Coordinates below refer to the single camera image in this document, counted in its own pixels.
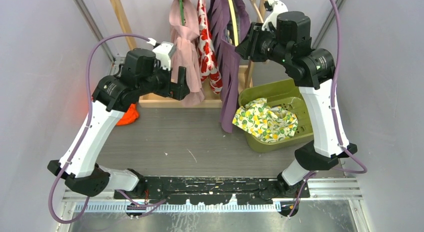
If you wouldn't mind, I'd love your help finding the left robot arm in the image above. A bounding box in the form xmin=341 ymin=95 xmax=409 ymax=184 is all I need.
xmin=47 ymin=43 xmax=190 ymax=199

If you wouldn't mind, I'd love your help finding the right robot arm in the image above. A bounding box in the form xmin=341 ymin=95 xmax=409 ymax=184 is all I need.
xmin=235 ymin=11 xmax=358 ymax=198

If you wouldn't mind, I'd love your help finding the green plastic basket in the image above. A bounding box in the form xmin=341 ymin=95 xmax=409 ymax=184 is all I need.
xmin=238 ymin=79 xmax=314 ymax=153

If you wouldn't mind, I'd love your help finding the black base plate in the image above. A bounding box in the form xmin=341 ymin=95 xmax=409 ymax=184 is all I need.
xmin=113 ymin=176 xmax=311 ymax=216

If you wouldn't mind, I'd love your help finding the red floral garment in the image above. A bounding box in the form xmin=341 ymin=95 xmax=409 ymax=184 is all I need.
xmin=196 ymin=0 xmax=223 ymax=94

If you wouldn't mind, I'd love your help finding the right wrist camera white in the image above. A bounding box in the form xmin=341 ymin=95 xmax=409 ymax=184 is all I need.
xmin=261 ymin=0 xmax=288 ymax=31

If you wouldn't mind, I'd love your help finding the orange cloth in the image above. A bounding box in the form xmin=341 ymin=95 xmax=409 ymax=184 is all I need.
xmin=116 ymin=104 xmax=140 ymax=126

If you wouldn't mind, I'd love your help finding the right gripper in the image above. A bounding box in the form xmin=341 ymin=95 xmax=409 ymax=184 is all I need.
xmin=234 ymin=22 xmax=290 ymax=66

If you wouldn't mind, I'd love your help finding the green hanger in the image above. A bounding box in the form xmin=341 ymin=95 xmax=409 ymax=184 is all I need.
xmin=178 ymin=0 xmax=186 ymax=26

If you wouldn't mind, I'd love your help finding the lemon print skirt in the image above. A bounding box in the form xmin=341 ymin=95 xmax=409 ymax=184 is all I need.
xmin=232 ymin=98 xmax=299 ymax=143

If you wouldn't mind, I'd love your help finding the pink dress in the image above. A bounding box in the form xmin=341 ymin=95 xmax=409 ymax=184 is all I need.
xmin=168 ymin=0 xmax=205 ymax=107

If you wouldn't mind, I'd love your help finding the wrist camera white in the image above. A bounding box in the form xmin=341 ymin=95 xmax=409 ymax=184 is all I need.
xmin=152 ymin=42 xmax=176 ymax=71
xmin=261 ymin=0 xmax=288 ymax=31

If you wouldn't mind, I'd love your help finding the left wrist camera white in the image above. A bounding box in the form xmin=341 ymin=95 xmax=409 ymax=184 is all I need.
xmin=152 ymin=42 xmax=176 ymax=71

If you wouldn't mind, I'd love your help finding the yellow hanger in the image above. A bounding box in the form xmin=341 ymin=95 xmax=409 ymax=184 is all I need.
xmin=227 ymin=0 xmax=239 ymax=46

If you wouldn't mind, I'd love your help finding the wooden clothes rack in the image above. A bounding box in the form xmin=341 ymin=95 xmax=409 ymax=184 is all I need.
xmin=109 ymin=0 xmax=266 ymax=108

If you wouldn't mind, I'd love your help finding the purple skirt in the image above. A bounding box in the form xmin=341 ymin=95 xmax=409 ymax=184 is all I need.
xmin=207 ymin=0 xmax=251 ymax=133

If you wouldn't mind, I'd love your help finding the beige wooden hanger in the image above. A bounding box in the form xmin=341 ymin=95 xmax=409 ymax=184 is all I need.
xmin=248 ymin=0 xmax=265 ymax=23

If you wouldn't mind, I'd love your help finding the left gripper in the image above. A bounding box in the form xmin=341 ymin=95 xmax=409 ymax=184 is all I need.
xmin=137 ymin=60 xmax=189 ymax=100

